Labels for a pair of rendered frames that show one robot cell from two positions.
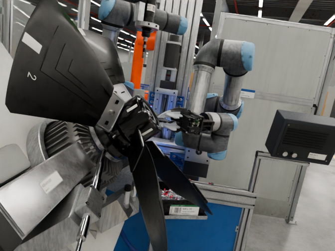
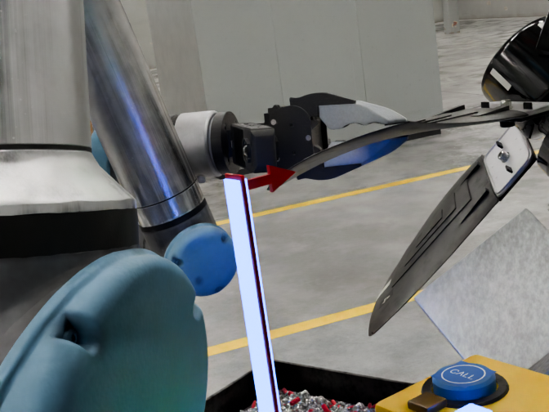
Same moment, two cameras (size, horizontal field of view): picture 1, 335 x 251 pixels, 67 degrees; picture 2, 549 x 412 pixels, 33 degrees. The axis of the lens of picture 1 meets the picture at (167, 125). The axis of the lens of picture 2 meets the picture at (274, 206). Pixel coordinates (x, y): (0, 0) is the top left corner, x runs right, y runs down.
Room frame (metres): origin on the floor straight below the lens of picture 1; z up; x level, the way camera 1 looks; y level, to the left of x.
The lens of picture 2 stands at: (1.54, 0.72, 1.34)
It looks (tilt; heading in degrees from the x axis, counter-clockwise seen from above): 13 degrees down; 234
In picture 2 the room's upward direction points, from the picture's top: 8 degrees counter-clockwise
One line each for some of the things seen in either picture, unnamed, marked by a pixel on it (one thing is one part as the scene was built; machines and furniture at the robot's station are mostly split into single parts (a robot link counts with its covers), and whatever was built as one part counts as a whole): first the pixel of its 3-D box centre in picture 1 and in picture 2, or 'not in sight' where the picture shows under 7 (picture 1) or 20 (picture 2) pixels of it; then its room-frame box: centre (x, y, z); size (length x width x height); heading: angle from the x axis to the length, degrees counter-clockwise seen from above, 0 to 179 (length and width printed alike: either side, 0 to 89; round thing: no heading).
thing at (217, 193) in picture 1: (159, 184); not in sight; (1.12, -0.01, 0.82); 0.90 x 0.04 x 0.08; 89
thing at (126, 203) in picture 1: (126, 195); not in sight; (0.64, 0.08, 0.99); 0.02 x 0.02 x 0.06
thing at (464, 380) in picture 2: not in sight; (464, 383); (1.13, 0.34, 1.08); 0.04 x 0.04 x 0.02
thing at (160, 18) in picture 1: (149, 17); not in sight; (1.05, 0.13, 1.54); 0.11 x 0.08 x 0.11; 122
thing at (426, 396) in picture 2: not in sight; (427, 403); (1.16, 0.34, 1.08); 0.02 x 0.02 x 0.01; 89
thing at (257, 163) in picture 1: (255, 171); not in sight; (1.11, -0.44, 0.96); 0.03 x 0.03 x 0.20; 89
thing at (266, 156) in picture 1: (282, 158); not in sight; (1.11, -0.54, 1.04); 0.24 x 0.03 x 0.03; 89
